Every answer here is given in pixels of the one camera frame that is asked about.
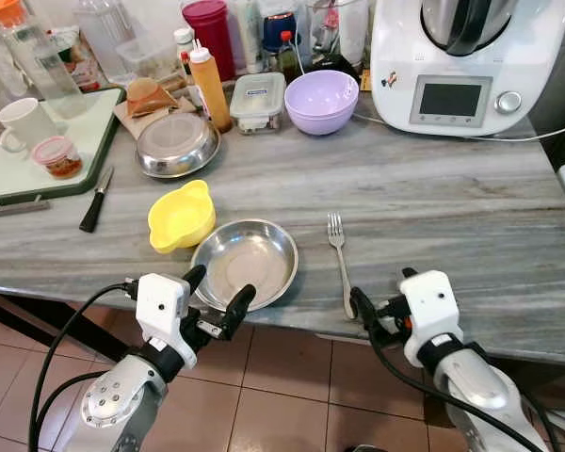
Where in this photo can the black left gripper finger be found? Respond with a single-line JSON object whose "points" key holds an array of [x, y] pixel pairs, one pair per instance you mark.
{"points": [[240, 306], [196, 279]]}

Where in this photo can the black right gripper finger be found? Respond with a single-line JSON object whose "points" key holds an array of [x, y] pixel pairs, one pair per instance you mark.
{"points": [[409, 273], [363, 306]]}

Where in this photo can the steel fork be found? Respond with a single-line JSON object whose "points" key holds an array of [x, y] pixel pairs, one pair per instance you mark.
{"points": [[335, 231]]}

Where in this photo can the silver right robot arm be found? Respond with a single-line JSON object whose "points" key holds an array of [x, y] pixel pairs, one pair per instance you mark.
{"points": [[476, 391]]}

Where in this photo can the empty steel plate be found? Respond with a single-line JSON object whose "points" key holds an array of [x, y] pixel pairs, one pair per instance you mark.
{"points": [[250, 264]]}

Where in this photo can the black robot foot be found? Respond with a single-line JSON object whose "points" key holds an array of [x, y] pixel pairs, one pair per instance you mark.
{"points": [[369, 448]]}

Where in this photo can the covered steel bowl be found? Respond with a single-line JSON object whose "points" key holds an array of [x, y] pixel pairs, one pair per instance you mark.
{"points": [[177, 143]]}

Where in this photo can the beige paper sheet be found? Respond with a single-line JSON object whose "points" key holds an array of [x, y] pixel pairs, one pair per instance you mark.
{"points": [[130, 121]]}

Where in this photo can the green-rimmed white tray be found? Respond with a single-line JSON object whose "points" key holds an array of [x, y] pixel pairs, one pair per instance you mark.
{"points": [[92, 141]]}

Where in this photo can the orange sauce squeeze bottle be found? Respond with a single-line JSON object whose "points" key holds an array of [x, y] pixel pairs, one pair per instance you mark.
{"points": [[210, 94]]}

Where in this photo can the lilac plastic bowl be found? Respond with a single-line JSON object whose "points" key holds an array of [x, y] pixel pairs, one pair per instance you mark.
{"points": [[320, 108]]}

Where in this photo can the small jar with pink lid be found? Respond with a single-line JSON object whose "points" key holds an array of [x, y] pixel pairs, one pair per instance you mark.
{"points": [[56, 151]]}

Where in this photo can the amber plastic cup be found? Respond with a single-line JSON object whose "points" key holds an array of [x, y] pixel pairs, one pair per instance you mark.
{"points": [[149, 94]]}

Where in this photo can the glass container with grey lid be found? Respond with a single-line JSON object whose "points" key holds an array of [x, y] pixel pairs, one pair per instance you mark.
{"points": [[257, 94]]}

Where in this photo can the grey metal bar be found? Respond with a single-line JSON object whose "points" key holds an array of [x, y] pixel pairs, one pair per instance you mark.
{"points": [[14, 208]]}

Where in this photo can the white floor pipe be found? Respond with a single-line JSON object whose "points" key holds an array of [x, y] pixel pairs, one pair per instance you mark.
{"points": [[560, 426]]}

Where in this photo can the small yellow packet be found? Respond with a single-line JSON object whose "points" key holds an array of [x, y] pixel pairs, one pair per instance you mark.
{"points": [[365, 80]]}

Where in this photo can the small bottle with red cap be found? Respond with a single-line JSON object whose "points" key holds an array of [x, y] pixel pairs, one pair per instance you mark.
{"points": [[185, 68]]}

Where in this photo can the small black object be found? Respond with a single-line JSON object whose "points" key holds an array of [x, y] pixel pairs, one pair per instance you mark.
{"points": [[337, 64]]}

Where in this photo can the clear plastic box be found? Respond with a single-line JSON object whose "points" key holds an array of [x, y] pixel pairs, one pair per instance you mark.
{"points": [[151, 58]]}

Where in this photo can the dark bottle with red cap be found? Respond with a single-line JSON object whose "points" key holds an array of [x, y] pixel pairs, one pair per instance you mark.
{"points": [[287, 61]]}

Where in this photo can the printed snack packet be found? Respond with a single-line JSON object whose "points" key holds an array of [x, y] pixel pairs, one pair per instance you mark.
{"points": [[87, 66]]}

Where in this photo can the white kitchen food processor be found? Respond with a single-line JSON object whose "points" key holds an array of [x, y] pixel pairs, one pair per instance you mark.
{"points": [[532, 66]]}

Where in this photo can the small bottle with white cap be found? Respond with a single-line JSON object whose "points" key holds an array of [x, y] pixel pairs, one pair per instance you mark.
{"points": [[184, 38]]}

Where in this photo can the magenta plastic tumbler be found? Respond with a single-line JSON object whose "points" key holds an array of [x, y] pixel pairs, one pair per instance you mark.
{"points": [[212, 38]]}

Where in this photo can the clear utensil holder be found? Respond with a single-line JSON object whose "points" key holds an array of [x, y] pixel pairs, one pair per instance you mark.
{"points": [[353, 33]]}

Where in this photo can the white tube package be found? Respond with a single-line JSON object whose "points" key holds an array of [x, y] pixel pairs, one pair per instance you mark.
{"points": [[248, 38]]}

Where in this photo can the clear bottle with orange cap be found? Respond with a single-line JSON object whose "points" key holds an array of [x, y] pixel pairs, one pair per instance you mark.
{"points": [[42, 71]]}

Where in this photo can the blue cup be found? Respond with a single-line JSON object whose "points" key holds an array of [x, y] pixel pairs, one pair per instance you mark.
{"points": [[278, 30]]}

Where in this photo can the clear water jug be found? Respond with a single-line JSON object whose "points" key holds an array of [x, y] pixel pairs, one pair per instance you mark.
{"points": [[108, 28]]}

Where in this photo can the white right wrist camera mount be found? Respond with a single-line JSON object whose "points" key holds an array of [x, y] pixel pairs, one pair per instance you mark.
{"points": [[428, 306]]}

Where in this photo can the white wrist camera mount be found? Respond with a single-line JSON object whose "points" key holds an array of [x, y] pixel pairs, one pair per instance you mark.
{"points": [[428, 306], [160, 306]]}

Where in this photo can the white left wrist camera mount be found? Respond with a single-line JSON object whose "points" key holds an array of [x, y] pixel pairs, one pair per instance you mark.
{"points": [[160, 306]]}

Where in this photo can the dark table frame brace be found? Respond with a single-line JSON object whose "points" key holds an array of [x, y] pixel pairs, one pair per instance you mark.
{"points": [[28, 320]]}

